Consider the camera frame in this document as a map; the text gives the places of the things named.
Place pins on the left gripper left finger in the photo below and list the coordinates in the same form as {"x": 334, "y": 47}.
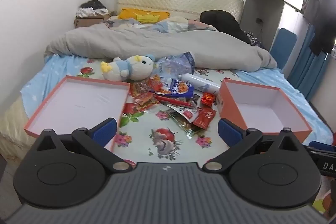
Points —
{"x": 68, "y": 169}

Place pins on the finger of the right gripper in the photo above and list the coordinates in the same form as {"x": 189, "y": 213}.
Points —
{"x": 322, "y": 146}

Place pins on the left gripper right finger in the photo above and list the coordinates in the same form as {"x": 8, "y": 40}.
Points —
{"x": 273, "y": 171}

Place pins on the dark red candy packet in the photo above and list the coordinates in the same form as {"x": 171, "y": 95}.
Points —
{"x": 204, "y": 117}

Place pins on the green clear snack bag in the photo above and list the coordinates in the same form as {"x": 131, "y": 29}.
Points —
{"x": 189, "y": 128}

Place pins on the white red jerky bag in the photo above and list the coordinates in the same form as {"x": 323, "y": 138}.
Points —
{"x": 188, "y": 113}

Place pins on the brown spicy strip packet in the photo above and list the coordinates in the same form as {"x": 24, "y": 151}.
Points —
{"x": 139, "y": 87}

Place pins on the long red sausage stick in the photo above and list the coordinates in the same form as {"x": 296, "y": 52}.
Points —
{"x": 172, "y": 101}

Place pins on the red round-logo snack packet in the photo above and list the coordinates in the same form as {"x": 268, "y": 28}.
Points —
{"x": 155, "y": 83}

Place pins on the blue white noodle snack bag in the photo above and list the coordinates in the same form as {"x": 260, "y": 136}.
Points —
{"x": 175, "y": 88}

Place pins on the red gold snack packet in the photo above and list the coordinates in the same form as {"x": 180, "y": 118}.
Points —
{"x": 145, "y": 101}

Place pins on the orange box lid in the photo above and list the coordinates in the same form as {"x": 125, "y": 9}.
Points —
{"x": 78, "y": 102}

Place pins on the orange storage box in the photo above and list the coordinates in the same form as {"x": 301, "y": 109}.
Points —
{"x": 265, "y": 108}

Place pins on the blue curtain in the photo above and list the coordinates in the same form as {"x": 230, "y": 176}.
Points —
{"x": 309, "y": 69}

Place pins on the shiny red foil packet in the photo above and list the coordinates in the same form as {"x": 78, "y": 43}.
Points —
{"x": 208, "y": 99}

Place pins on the blue chair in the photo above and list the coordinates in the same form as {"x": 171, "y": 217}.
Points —
{"x": 282, "y": 46}

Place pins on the dark clear snack packet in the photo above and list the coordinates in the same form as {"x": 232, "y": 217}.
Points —
{"x": 194, "y": 99}

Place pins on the floral bed sheet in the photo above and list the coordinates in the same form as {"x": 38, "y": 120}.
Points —
{"x": 152, "y": 135}

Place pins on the white spray bottle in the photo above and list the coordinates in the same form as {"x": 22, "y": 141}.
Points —
{"x": 200, "y": 84}

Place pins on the white blue plush toy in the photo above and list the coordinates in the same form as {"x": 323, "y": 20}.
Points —
{"x": 135, "y": 68}

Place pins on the hanging dark jackets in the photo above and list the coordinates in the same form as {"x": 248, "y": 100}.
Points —
{"x": 324, "y": 28}

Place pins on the grey duvet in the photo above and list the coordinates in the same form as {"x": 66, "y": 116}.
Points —
{"x": 210, "y": 49}

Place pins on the blue tissue pack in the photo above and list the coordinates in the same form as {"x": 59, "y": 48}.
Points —
{"x": 174, "y": 65}

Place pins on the black clothing pile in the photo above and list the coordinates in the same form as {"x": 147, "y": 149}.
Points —
{"x": 224, "y": 22}

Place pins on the cardboard box with clothes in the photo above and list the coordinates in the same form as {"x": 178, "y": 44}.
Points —
{"x": 90, "y": 13}

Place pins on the yellow pillow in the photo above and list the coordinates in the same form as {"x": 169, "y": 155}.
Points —
{"x": 143, "y": 16}

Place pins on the patterned quilt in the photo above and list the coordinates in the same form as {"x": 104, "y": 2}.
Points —
{"x": 175, "y": 24}

